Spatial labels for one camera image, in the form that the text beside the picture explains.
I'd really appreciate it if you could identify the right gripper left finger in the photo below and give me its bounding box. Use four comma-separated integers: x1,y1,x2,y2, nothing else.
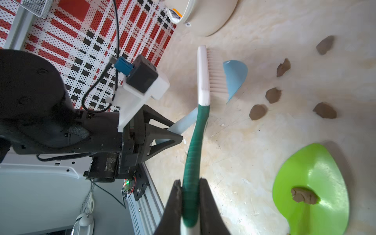
154,180,182,235

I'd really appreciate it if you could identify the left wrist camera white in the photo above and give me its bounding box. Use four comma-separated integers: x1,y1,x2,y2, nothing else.
105,54,170,133

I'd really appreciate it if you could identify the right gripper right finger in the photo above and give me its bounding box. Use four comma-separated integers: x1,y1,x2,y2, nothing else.
199,178,230,235

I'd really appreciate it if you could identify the light blue trowel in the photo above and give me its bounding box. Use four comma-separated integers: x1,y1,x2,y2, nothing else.
167,60,248,136

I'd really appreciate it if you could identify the green white scrub brush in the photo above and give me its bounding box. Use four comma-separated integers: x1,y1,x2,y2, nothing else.
182,45,229,235

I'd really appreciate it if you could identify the green pointed trowel yellow handle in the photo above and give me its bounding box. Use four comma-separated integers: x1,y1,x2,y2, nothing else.
272,144,350,235

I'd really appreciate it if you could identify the soil clump on table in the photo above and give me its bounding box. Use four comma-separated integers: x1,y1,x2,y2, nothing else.
316,35,335,55

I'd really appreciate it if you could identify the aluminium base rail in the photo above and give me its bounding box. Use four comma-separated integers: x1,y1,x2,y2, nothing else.
125,163,165,235

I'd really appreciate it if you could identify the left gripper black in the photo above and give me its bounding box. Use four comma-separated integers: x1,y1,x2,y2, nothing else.
83,104,183,182

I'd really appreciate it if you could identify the clear wall shelf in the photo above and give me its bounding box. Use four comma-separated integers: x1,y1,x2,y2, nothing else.
13,0,53,19

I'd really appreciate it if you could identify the cream plastic bucket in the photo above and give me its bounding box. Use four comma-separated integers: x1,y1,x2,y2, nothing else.
161,0,238,37

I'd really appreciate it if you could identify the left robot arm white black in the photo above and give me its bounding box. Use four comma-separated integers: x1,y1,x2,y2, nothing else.
1,50,183,198

